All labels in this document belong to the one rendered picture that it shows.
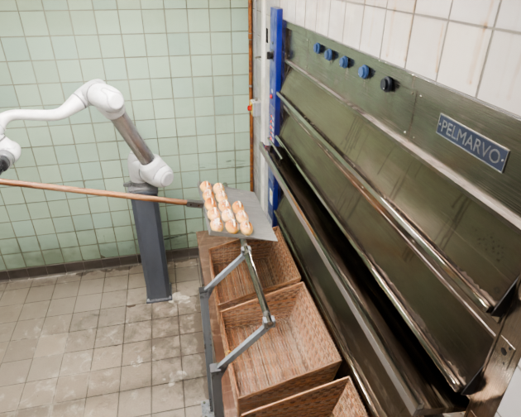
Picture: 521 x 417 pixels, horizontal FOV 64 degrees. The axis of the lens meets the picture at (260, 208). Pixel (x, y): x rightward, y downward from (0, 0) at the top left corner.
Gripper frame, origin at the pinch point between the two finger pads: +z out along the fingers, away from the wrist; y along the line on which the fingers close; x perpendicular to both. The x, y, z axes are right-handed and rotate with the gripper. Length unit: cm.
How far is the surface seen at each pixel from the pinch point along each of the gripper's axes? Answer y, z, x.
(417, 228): -59, 114, -135
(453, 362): -36, 139, -141
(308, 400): 40, 92, -143
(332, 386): 31, 92, -151
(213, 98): -27, -125, -118
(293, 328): 50, 38, -157
